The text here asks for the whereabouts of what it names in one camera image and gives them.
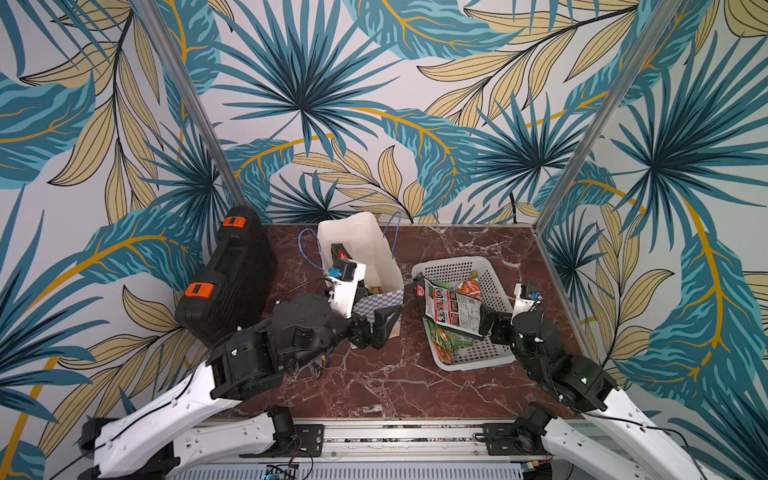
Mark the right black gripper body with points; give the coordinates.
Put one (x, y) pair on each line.
(491, 324)

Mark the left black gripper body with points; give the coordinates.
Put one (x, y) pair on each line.
(364, 336)

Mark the white plastic basket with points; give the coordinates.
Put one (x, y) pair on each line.
(483, 353)

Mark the dark packet with label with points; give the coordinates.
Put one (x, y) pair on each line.
(447, 308)

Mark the dark green red packet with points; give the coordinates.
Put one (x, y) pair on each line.
(340, 255)

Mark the blue checkered paper bag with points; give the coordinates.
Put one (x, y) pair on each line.
(366, 242)

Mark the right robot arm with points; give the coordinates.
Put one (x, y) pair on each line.
(582, 385)

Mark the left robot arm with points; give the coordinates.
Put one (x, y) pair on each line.
(166, 437)

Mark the green red flat packet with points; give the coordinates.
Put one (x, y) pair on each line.
(471, 286)

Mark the green orange packet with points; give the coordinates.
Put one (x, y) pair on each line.
(447, 341)

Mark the black tool case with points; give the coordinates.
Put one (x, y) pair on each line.
(231, 291)

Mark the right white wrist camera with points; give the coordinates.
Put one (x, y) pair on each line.
(526, 298)

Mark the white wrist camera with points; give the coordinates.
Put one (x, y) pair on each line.
(526, 298)
(345, 276)

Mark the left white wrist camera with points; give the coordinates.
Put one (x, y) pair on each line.
(345, 276)

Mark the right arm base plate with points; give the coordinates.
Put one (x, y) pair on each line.
(512, 439)

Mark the aluminium rail frame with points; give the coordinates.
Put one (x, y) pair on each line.
(395, 449)

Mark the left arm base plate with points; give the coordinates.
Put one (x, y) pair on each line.
(308, 442)

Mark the left metal corner post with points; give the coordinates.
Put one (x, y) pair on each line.
(161, 38)

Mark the metal corner post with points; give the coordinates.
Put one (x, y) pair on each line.
(638, 55)
(161, 38)

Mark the right metal corner post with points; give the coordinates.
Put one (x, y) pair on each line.
(638, 55)

